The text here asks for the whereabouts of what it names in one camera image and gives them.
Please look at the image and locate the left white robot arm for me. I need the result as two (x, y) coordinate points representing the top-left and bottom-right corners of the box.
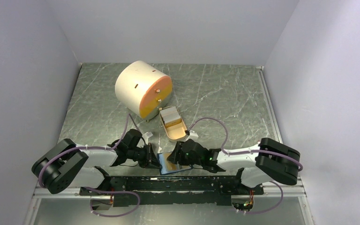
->
(31, 129), (162, 195)

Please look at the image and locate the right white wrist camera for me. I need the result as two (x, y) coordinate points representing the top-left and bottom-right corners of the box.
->
(186, 130), (199, 142)

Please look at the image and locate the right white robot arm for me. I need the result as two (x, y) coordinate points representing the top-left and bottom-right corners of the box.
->
(166, 138), (303, 194)

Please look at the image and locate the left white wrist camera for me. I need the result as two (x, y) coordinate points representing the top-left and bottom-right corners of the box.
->
(142, 132), (153, 140)

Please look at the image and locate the stack of white cards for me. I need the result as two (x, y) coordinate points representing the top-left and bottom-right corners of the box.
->
(160, 107), (181, 124)

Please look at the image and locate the round white drawer cabinet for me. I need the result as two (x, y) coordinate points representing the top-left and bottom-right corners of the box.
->
(115, 60), (173, 120)

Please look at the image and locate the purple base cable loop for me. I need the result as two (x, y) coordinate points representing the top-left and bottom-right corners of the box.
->
(83, 187), (141, 218)

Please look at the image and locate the blue leather card holder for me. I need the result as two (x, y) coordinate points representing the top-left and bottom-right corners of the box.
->
(157, 152), (193, 176)

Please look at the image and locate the tan oval card tray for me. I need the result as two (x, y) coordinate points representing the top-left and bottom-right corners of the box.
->
(159, 106), (188, 142)

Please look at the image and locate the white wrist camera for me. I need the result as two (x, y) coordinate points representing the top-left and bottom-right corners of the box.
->
(142, 132), (153, 140)
(186, 130), (199, 142)

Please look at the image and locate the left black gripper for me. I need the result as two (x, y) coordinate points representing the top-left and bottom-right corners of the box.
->
(127, 142), (162, 169)

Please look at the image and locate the black base frame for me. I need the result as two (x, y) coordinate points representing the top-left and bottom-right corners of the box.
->
(79, 175), (264, 207)

